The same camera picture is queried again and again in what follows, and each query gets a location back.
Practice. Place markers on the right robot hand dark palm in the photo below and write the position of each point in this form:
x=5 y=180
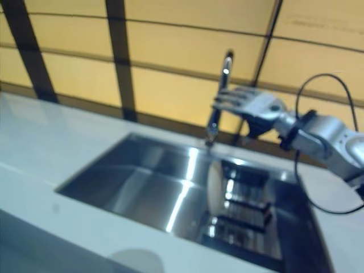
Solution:
x=264 y=106

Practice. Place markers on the cream ceramic plate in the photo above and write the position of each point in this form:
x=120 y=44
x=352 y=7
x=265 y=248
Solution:
x=214 y=187

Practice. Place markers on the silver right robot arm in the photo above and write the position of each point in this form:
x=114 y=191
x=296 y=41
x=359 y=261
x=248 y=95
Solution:
x=327 y=136

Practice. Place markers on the chrome kitchen faucet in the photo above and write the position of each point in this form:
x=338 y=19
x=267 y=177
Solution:
x=223 y=85

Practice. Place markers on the black sink dish rack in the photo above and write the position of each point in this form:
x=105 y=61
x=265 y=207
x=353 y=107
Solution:
x=247 y=210

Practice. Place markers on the stainless steel sink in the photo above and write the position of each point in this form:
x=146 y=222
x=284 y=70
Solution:
x=136 y=182

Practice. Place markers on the grey kitchen cabinet front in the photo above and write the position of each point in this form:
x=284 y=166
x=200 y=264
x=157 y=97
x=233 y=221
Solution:
x=28 y=250

